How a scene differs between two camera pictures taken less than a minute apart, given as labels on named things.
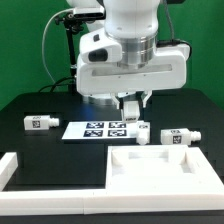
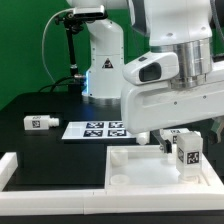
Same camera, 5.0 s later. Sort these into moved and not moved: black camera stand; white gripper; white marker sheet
Moved: white gripper
Not moved: black camera stand; white marker sheet
